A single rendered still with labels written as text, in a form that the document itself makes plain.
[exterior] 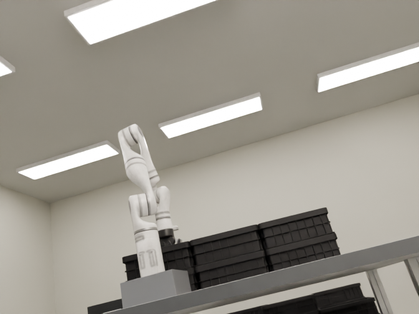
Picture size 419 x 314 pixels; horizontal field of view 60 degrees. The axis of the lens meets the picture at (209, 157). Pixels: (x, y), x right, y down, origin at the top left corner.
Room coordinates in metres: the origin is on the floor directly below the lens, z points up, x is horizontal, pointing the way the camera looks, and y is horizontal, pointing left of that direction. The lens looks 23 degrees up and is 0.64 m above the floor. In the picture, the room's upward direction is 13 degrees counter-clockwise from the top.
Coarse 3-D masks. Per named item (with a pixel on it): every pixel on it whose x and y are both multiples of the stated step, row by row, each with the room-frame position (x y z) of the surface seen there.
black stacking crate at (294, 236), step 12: (312, 216) 1.54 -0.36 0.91; (324, 216) 1.54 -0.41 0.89; (264, 228) 1.55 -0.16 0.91; (276, 228) 1.55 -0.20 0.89; (288, 228) 1.55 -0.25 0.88; (300, 228) 1.54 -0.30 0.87; (312, 228) 1.54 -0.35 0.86; (324, 228) 1.54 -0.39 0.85; (264, 240) 1.58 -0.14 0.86; (276, 240) 1.55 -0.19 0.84; (288, 240) 1.55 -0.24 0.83; (300, 240) 1.55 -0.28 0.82
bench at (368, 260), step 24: (408, 240) 0.99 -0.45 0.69; (312, 264) 1.03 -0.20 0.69; (336, 264) 1.02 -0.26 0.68; (360, 264) 1.01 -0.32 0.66; (384, 264) 1.58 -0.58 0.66; (408, 264) 1.55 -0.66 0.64; (216, 288) 1.07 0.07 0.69; (240, 288) 1.06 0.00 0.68; (264, 288) 1.05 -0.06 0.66; (288, 288) 1.99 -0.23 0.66; (120, 312) 1.11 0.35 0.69; (144, 312) 1.10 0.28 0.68; (168, 312) 1.09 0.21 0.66; (192, 312) 2.32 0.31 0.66; (384, 312) 2.45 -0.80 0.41
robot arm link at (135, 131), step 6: (132, 126) 1.49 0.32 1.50; (138, 126) 1.53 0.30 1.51; (132, 132) 1.49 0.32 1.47; (138, 132) 1.50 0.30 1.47; (138, 138) 1.51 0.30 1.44; (144, 138) 1.55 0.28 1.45; (144, 144) 1.54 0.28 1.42; (144, 150) 1.54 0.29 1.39; (144, 156) 1.55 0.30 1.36; (150, 162) 1.58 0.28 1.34; (150, 168) 1.58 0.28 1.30; (150, 174) 1.58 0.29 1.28; (156, 174) 1.60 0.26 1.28
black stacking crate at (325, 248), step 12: (312, 240) 1.53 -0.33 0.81; (324, 240) 1.53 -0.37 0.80; (276, 252) 1.54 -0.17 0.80; (288, 252) 1.54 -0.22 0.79; (300, 252) 1.55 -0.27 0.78; (312, 252) 1.55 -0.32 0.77; (324, 252) 1.54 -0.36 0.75; (336, 252) 1.54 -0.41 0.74; (276, 264) 1.55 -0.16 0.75; (288, 264) 1.55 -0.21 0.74; (300, 264) 1.55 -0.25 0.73
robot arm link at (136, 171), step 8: (136, 160) 1.43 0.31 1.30; (128, 168) 1.43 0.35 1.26; (136, 168) 1.41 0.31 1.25; (144, 168) 1.43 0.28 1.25; (128, 176) 1.44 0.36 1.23; (136, 176) 1.42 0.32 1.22; (144, 176) 1.41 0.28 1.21; (136, 184) 1.45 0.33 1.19; (144, 184) 1.41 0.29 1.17; (144, 192) 1.43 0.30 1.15; (152, 192) 1.39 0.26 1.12; (152, 200) 1.37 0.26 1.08; (152, 208) 1.38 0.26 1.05
